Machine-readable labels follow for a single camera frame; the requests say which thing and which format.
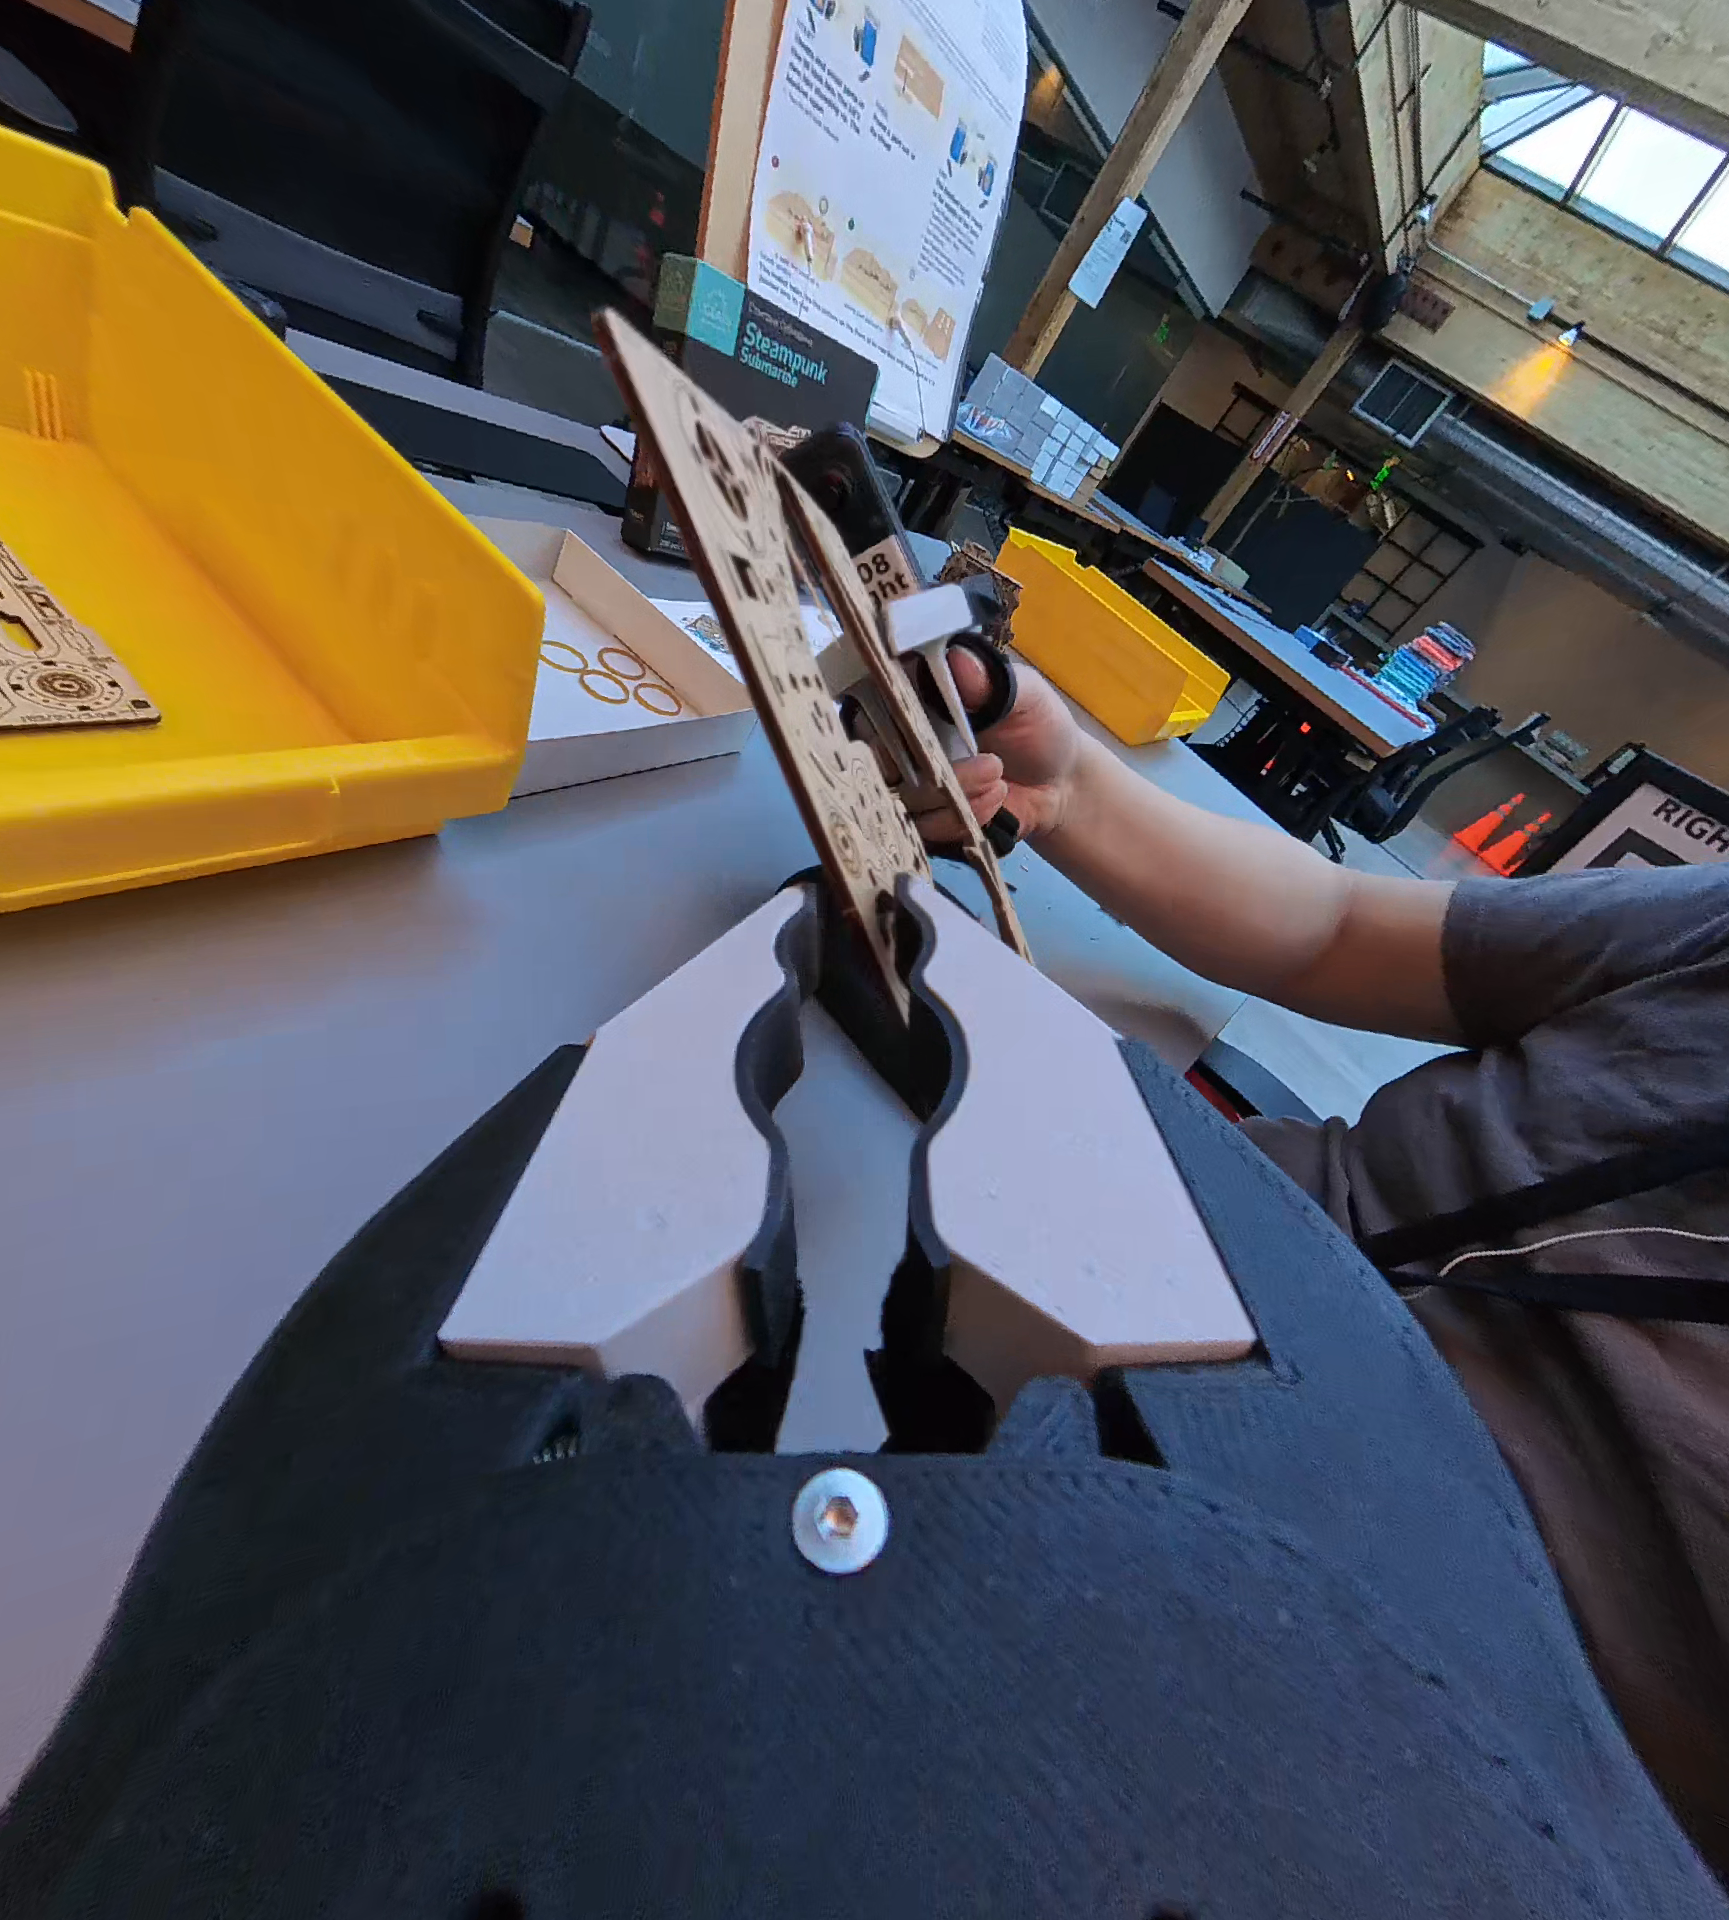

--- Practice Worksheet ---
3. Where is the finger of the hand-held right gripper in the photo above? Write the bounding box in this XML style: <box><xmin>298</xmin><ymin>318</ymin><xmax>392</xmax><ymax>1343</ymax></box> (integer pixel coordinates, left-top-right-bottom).
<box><xmin>821</xmin><ymin>583</ymin><xmax>1013</xmax><ymax>699</ymax></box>

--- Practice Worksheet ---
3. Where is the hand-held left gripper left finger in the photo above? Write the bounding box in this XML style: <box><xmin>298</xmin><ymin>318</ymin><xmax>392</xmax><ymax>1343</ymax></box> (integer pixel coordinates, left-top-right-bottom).
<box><xmin>440</xmin><ymin>884</ymin><xmax>827</xmax><ymax>1451</ymax></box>

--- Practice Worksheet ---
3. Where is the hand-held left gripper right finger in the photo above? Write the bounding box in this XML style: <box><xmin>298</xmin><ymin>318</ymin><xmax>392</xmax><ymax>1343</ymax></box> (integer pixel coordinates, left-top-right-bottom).
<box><xmin>894</xmin><ymin>877</ymin><xmax>1260</xmax><ymax>1425</ymax></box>

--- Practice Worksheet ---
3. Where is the laser-cut wooden parts sheet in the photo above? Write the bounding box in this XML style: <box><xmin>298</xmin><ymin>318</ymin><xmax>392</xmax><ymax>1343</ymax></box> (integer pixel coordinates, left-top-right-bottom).
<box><xmin>592</xmin><ymin>304</ymin><xmax>1033</xmax><ymax>1028</ymax></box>

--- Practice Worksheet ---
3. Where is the person's right forearm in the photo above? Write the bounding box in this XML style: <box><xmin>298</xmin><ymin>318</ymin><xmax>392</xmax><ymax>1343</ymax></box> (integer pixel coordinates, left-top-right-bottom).
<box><xmin>1041</xmin><ymin>718</ymin><xmax>1467</xmax><ymax>1046</ymax></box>

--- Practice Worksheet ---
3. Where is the grey desk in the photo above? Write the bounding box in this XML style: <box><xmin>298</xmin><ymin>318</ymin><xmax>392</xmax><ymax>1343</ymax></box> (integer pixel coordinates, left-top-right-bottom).
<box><xmin>0</xmin><ymin>473</ymin><xmax>1346</xmax><ymax>1899</ymax></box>

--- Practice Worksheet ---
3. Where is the person's right hand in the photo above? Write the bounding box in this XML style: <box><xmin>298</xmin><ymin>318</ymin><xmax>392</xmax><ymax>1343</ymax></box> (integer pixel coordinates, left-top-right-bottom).
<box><xmin>932</xmin><ymin>649</ymin><xmax>1091</xmax><ymax>848</ymax></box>

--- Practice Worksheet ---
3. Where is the black model kit box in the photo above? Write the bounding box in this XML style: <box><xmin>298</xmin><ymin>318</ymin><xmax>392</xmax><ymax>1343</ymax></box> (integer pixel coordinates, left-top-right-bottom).
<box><xmin>623</xmin><ymin>253</ymin><xmax>878</xmax><ymax>560</ymax></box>

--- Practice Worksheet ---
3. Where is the yellow plastic bin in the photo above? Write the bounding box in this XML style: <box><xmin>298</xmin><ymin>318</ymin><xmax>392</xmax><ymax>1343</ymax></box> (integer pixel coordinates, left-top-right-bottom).
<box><xmin>0</xmin><ymin>90</ymin><xmax>548</xmax><ymax>932</ymax></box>
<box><xmin>1000</xmin><ymin>527</ymin><xmax>1237</xmax><ymax>747</ymax></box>

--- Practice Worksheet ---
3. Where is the stack of white boxes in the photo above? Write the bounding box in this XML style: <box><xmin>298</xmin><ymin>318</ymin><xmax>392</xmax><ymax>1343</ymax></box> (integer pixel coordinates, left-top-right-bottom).
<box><xmin>957</xmin><ymin>348</ymin><xmax>1126</xmax><ymax>500</ymax></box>

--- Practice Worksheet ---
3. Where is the printed instruction sheet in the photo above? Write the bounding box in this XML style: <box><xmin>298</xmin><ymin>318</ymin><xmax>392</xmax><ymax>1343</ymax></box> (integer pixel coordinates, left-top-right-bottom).
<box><xmin>747</xmin><ymin>0</ymin><xmax>1033</xmax><ymax>446</ymax></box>

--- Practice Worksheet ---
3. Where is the group of rubber bands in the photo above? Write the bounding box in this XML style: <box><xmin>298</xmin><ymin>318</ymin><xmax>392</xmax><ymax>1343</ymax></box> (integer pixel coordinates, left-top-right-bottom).
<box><xmin>537</xmin><ymin>638</ymin><xmax>689</xmax><ymax>718</ymax></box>

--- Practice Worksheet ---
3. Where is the white cardboard tray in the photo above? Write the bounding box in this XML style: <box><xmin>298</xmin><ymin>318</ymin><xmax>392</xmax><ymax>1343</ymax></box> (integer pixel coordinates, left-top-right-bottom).
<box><xmin>510</xmin><ymin>522</ymin><xmax>760</xmax><ymax>800</ymax></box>

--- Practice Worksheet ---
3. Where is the grey work table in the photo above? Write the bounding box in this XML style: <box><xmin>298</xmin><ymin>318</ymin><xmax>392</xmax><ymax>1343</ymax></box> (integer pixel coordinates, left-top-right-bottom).
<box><xmin>1141</xmin><ymin>553</ymin><xmax>1440</xmax><ymax>758</ymax></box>

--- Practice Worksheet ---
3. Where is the white paper notice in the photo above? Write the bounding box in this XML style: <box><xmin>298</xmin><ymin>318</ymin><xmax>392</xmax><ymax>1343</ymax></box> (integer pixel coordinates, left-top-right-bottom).
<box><xmin>1069</xmin><ymin>199</ymin><xmax>1151</xmax><ymax>310</ymax></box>

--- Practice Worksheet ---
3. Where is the flat black device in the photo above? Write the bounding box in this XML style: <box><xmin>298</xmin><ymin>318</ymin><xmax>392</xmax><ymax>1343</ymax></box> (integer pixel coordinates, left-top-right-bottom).
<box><xmin>289</xmin><ymin>331</ymin><xmax>632</xmax><ymax>513</ymax></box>

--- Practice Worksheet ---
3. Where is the wooden easel board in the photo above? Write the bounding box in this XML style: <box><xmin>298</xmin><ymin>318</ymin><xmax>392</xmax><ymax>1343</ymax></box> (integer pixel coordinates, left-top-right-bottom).
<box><xmin>695</xmin><ymin>0</ymin><xmax>789</xmax><ymax>281</ymax></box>

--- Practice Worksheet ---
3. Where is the stack of colourful boxes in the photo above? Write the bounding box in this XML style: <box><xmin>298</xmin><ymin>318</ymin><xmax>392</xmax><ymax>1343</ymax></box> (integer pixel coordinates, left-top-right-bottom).
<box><xmin>1377</xmin><ymin>623</ymin><xmax>1482</xmax><ymax>706</ymax></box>

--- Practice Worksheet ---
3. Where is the black mesh office chair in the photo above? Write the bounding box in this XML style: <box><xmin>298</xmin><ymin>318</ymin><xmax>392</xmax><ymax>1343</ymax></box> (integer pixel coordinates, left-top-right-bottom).
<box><xmin>1314</xmin><ymin>706</ymin><xmax>1553</xmax><ymax>848</ymax></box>

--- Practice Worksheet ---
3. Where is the person's dark shirt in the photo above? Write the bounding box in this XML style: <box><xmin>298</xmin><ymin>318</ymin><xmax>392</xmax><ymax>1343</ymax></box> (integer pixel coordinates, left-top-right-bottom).
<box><xmin>1232</xmin><ymin>855</ymin><xmax>1729</xmax><ymax>1920</ymax></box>

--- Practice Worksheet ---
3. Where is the framed marker sign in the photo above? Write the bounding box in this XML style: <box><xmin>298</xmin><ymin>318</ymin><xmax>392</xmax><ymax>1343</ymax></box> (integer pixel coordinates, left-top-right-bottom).
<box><xmin>1521</xmin><ymin>740</ymin><xmax>1729</xmax><ymax>877</ymax></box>

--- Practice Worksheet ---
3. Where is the black lanyard strap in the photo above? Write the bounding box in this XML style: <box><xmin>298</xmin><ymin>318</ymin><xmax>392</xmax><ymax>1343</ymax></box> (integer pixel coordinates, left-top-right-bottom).
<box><xmin>1356</xmin><ymin>1108</ymin><xmax>1729</xmax><ymax>1329</ymax></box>

